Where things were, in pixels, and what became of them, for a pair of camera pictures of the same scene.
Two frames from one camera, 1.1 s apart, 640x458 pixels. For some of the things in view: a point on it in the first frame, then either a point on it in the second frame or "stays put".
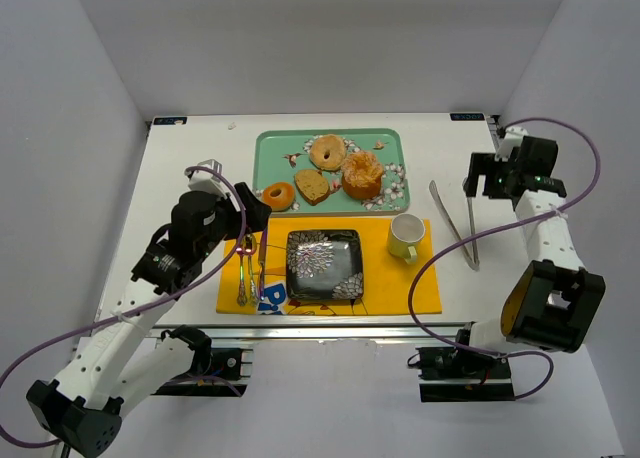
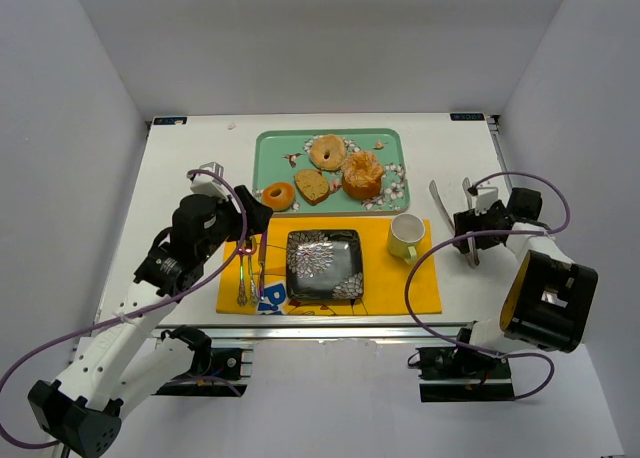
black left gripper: [251, 210] stays put
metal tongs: [475, 263] stays put
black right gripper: [480, 173] → [465, 226]
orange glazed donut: [279, 196] stays put
